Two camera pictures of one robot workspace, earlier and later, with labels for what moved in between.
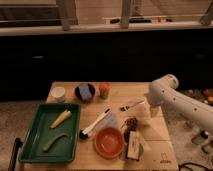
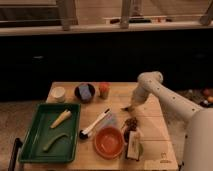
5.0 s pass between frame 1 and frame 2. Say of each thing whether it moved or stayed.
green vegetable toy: stayed
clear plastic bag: stayed
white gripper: moved
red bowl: stayed
